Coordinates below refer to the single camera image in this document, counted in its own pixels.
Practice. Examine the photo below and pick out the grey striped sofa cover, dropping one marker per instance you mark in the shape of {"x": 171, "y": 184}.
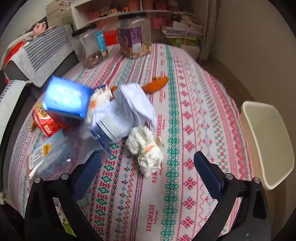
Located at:
{"x": 9, "y": 104}
{"x": 41, "y": 53}

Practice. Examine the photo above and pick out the long orange peel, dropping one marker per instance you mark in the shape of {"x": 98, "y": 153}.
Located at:
{"x": 157, "y": 84}

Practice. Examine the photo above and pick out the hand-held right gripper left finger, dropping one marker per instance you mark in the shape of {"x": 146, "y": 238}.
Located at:
{"x": 91, "y": 169}

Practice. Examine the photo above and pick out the cream plastic trash bin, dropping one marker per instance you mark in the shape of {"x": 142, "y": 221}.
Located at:
{"x": 266, "y": 139}

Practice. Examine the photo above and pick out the stack of papers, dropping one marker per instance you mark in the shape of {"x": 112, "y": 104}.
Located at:
{"x": 182, "y": 26}

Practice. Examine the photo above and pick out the clear jar with blue label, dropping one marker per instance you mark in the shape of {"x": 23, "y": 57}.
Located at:
{"x": 90, "y": 53}

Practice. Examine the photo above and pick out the clear jar with purple label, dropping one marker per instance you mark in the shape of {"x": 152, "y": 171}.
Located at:
{"x": 129, "y": 39}

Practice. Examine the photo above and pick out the white tissue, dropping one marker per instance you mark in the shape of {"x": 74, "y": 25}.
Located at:
{"x": 100, "y": 98}
{"x": 143, "y": 148}

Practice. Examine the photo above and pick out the orange red cushion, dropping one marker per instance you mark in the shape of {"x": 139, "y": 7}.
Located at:
{"x": 16, "y": 49}

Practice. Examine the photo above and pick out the green packet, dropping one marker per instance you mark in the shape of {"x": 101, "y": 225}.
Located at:
{"x": 182, "y": 41}

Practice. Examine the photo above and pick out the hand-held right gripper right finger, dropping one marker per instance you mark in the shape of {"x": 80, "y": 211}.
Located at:
{"x": 208, "y": 171}

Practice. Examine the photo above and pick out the toy car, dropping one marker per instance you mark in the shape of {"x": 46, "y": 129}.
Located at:
{"x": 105, "y": 13}

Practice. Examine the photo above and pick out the crumpled white paper sheet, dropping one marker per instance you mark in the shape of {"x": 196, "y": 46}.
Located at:
{"x": 136, "y": 104}

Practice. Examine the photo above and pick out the pink plastic basket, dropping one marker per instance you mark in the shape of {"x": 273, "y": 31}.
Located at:
{"x": 158, "y": 23}

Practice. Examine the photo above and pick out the clear plastic packet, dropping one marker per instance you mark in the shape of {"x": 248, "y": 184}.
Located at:
{"x": 111, "y": 127}

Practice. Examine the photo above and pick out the red snack box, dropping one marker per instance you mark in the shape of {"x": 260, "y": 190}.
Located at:
{"x": 49, "y": 126}

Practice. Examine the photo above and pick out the white shelf unit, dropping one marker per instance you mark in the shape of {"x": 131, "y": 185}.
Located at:
{"x": 81, "y": 14}

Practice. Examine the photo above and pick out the small orange peel piece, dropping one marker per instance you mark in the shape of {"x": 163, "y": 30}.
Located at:
{"x": 113, "y": 90}

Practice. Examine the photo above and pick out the stack of books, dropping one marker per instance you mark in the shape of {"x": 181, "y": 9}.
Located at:
{"x": 60, "y": 14}

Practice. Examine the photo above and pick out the pink mesh holder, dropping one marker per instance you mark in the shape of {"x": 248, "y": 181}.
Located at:
{"x": 94, "y": 16}

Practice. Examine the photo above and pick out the beige curtain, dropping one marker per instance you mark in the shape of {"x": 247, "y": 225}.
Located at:
{"x": 210, "y": 27}

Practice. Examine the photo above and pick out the pink plush toy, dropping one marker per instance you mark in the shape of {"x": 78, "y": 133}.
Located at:
{"x": 39, "y": 28}

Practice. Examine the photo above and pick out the red cardboard box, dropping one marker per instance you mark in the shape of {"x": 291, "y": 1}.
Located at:
{"x": 111, "y": 37}

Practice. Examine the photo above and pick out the small pink basket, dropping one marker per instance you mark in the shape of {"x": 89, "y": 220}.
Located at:
{"x": 161, "y": 4}

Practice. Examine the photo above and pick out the blue carton box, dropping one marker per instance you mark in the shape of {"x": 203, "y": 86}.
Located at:
{"x": 64, "y": 97}

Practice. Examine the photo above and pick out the patterned pink tablecloth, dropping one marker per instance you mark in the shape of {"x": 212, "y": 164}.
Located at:
{"x": 185, "y": 115}

